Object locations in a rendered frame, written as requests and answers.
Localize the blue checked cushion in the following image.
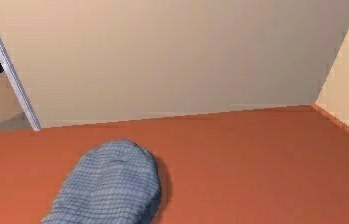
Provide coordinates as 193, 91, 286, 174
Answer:
40, 139, 163, 224

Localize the white door frame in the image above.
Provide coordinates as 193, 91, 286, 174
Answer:
0, 2, 42, 132

